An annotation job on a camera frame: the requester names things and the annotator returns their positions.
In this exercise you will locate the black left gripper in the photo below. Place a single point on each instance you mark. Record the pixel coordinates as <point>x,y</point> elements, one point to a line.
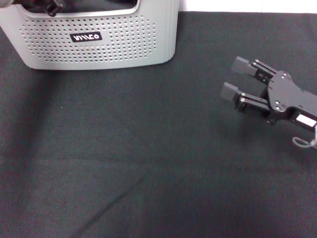
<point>53,7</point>

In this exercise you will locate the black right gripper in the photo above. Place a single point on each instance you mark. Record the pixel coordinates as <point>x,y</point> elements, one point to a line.
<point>287,94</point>

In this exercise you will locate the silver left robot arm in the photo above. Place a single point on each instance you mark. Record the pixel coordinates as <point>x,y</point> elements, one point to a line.
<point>3,2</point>

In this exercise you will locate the grey perforated storage box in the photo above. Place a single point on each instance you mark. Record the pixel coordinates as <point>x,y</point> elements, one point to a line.
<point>123,49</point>

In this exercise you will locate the black tablecloth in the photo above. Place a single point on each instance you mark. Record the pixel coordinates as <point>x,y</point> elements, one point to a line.
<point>148,161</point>

